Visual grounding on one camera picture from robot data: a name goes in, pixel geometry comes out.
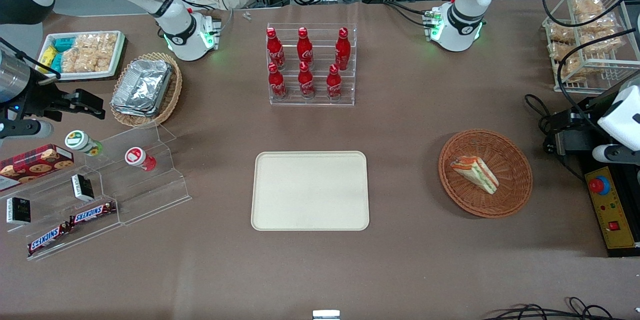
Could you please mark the red cola bottle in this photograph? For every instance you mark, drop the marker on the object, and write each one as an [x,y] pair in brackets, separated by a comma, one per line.
[305,48]
[277,83]
[342,52]
[275,49]
[306,82]
[334,84]

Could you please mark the yellow snack pack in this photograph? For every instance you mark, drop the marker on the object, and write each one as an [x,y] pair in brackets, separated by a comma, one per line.
[47,56]

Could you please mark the clear acrylic step shelf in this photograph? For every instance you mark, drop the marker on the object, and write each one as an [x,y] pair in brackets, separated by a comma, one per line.
[150,195]

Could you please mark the light oval wicker basket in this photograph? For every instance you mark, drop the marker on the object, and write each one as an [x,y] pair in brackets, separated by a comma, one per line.
[170,94]

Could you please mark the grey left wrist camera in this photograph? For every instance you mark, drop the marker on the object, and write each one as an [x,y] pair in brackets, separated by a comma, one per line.
[615,153]

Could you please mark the cream plastic tray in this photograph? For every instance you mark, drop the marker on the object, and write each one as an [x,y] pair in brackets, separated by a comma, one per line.
[310,191]

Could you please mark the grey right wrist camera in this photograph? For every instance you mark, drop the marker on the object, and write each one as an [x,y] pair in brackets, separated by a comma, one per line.
[25,129]

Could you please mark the green lid drink bottle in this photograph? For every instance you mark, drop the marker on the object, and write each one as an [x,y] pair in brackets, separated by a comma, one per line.
[80,141]

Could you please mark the black table machine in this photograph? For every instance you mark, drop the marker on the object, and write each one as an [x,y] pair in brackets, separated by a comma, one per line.
[575,129]

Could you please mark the snickers bar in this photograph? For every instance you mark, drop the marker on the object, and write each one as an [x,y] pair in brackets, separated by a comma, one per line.
[47,238]
[92,213]

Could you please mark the rice cracker bag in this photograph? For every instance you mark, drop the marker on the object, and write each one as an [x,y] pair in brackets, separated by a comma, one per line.
[97,41]
[85,60]

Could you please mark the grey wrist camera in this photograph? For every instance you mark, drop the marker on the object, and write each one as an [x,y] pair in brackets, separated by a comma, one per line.
[615,153]
[25,129]

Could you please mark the brown wicker basket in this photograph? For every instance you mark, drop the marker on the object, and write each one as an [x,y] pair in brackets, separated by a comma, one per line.
[510,160]

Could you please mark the yellow emergency stop panel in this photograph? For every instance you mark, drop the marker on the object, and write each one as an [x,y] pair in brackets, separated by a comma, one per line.
[612,210]

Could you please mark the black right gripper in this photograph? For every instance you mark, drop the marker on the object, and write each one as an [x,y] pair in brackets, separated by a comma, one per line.
[39,99]

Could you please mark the white rectangular snack tray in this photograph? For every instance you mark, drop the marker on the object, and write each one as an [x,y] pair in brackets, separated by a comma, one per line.
[117,57]

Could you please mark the cracker bag in rack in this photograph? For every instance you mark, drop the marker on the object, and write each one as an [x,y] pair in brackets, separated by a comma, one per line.
[587,6]
[597,23]
[575,67]
[607,42]
[561,33]

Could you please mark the blue snack pack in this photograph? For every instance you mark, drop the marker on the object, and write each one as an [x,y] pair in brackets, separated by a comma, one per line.
[64,44]

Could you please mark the red cookie box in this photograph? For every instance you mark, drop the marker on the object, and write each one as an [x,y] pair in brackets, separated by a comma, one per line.
[35,164]

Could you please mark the clear acrylic bottle rack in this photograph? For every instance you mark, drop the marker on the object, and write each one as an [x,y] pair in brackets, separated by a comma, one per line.
[320,84]

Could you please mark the red lid drink bottle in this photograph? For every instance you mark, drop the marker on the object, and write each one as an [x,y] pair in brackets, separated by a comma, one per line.
[137,157]

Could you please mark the aluminium foil container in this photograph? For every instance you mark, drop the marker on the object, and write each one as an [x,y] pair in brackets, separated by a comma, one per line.
[142,87]

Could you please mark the triangular sandwich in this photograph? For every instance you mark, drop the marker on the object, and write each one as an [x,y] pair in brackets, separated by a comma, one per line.
[477,172]

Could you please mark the small white silver device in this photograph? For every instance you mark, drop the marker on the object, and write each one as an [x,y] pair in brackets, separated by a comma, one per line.
[326,315]

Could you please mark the small black box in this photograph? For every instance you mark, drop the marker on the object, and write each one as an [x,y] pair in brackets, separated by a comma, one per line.
[19,211]
[82,187]

